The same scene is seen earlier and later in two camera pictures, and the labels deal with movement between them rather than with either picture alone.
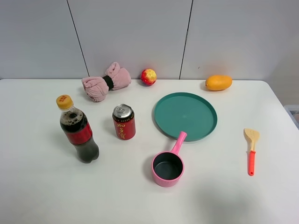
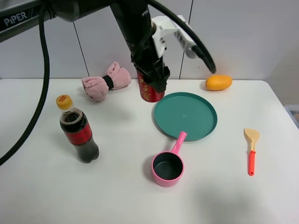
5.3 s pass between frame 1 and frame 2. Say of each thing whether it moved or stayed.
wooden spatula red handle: stayed
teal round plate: stayed
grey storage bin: stayed
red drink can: moved
